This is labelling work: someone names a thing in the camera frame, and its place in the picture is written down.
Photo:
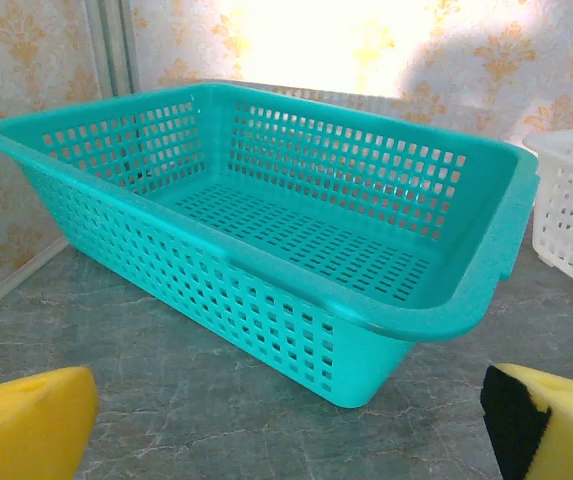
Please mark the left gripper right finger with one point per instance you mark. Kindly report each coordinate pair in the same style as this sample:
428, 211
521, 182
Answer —
566, 435

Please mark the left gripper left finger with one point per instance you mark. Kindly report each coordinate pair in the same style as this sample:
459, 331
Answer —
26, 430

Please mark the teal plastic basket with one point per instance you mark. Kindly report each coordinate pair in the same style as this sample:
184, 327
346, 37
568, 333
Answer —
316, 240

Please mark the aluminium frame post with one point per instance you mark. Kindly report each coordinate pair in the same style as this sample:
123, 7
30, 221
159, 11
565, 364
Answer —
111, 45

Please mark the aluminium table edge rail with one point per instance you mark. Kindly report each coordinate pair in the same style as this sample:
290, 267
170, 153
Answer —
16, 280

